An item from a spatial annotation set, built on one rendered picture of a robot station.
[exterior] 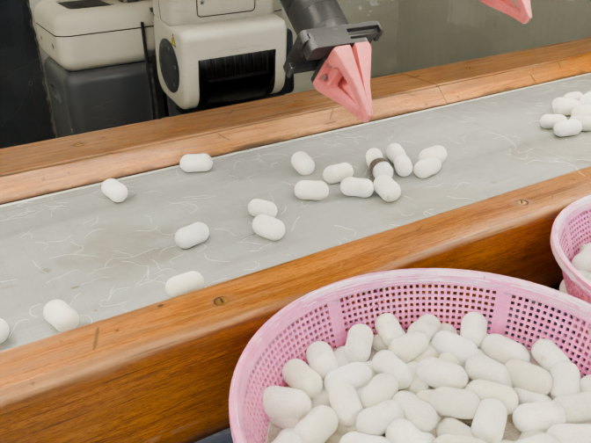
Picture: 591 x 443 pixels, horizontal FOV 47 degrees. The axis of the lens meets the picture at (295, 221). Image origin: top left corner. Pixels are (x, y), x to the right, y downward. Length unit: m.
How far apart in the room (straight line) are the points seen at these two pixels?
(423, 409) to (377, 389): 0.03
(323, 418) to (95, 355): 0.15
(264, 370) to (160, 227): 0.26
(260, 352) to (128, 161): 0.41
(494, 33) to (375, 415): 2.57
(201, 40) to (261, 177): 0.58
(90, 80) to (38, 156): 0.74
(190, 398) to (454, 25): 2.72
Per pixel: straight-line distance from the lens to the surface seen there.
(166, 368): 0.47
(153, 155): 0.81
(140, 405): 0.48
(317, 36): 0.73
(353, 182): 0.70
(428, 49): 3.23
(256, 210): 0.66
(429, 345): 0.50
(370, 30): 0.77
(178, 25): 1.32
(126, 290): 0.57
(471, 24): 3.01
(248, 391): 0.42
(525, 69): 1.15
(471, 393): 0.45
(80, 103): 1.56
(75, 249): 0.65
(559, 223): 0.61
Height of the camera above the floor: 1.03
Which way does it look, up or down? 26 degrees down
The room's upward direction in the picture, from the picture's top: 2 degrees counter-clockwise
